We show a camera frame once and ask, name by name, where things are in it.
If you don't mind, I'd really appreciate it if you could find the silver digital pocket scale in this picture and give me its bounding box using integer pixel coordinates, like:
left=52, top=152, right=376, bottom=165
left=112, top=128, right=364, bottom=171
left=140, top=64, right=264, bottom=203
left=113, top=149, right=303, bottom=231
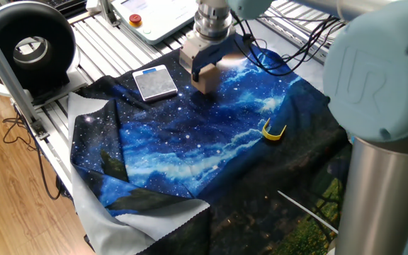
left=132, top=64, right=179, bottom=103

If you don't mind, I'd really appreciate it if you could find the aluminium frame post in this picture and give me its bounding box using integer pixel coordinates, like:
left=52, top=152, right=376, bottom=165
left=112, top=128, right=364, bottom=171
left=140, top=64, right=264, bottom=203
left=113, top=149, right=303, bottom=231
left=97, top=0, right=122, bottom=28
left=0, top=12, right=51, bottom=141

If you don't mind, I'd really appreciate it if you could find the galaxy print cloth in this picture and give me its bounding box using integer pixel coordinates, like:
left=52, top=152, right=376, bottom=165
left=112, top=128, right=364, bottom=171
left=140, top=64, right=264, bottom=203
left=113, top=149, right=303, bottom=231
left=67, top=35, right=353, bottom=255

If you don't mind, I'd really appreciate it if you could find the tan wooden cube block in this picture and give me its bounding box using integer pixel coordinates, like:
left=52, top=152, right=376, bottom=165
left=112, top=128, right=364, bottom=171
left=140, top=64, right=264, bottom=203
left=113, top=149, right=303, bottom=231
left=191, top=62, right=222, bottom=95

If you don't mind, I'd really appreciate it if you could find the black keyboard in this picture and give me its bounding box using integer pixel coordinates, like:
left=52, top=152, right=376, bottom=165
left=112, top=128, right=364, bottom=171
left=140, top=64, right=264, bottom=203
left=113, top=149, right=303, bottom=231
left=42, top=0, right=88, bottom=17

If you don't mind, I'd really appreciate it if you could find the black floor cable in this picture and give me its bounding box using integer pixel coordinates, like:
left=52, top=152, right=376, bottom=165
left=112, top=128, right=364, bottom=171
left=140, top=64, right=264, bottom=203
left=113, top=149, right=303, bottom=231
left=1, top=106, right=63, bottom=201

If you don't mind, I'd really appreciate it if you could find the black round ring lamp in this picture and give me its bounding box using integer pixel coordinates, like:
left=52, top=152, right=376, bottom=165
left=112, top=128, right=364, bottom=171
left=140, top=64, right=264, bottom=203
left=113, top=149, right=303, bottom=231
left=0, top=1, right=89, bottom=100

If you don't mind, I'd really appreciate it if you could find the white teach pendant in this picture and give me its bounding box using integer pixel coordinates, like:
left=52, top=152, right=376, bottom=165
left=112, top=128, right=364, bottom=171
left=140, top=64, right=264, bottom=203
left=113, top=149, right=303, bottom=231
left=110, top=0, right=200, bottom=45

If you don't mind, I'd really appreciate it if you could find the grey Schunk gripper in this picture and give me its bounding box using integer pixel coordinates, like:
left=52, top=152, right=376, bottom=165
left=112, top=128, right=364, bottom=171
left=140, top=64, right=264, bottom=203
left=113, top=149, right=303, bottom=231
left=178, top=30, right=239, bottom=84

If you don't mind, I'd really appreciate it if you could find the yellow U-shaped plastic clip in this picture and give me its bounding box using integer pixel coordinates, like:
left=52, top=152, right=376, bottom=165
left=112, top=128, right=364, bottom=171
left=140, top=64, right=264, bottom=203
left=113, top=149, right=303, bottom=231
left=261, top=118, right=288, bottom=142

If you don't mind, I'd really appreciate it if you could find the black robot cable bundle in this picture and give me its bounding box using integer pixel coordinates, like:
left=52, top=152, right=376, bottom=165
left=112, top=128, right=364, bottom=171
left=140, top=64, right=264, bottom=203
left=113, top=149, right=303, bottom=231
left=230, top=10, right=346, bottom=77

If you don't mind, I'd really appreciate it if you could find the white zip tie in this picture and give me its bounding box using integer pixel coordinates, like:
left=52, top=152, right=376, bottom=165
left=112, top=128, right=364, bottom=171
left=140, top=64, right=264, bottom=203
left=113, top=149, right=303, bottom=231
left=276, top=190, right=339, bottom=234

